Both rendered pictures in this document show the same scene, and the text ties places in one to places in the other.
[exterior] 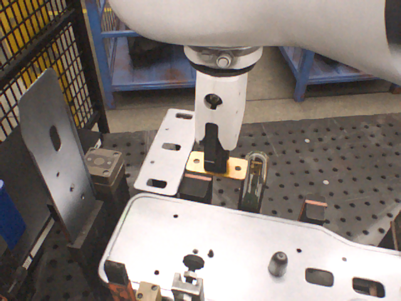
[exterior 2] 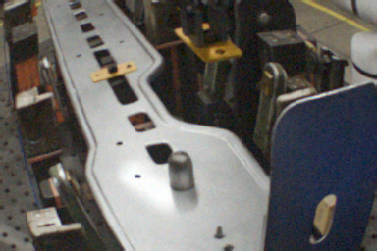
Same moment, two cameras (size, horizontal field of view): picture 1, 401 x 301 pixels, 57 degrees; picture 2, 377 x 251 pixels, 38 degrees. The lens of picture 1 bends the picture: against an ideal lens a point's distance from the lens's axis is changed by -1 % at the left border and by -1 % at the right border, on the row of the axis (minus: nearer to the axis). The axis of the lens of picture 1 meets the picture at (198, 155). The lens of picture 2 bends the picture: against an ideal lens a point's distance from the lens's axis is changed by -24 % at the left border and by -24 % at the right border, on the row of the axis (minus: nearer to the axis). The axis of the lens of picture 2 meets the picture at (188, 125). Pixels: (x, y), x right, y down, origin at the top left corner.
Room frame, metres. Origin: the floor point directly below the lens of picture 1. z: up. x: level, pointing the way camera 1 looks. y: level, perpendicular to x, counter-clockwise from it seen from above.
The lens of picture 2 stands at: (0.69, 0.46, 1.53)
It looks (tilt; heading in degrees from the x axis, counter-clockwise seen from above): 32 degrees down; 238
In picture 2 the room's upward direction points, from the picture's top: 5 degrees counter-clockwise
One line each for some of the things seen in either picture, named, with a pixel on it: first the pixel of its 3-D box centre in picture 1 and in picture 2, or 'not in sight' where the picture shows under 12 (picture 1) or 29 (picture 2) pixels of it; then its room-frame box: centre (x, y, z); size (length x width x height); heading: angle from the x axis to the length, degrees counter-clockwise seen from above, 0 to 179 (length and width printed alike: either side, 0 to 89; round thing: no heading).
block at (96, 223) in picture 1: (99, 258); not in sight; (0.43, 0.23, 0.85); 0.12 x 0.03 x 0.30; 167
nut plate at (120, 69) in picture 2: not in sight; (112, 69); (0.25, -0.48, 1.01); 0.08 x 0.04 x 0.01; 166
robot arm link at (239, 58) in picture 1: (222, 42); not in sight; (0.36, -0.03, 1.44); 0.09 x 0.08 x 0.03; 167
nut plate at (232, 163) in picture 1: (217, 163); (206, 37); (0.36, -0.03, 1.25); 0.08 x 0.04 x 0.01; 77
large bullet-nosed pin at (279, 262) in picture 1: (278, 263); (181, 173); (0.33, -0.15, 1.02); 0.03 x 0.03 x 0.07
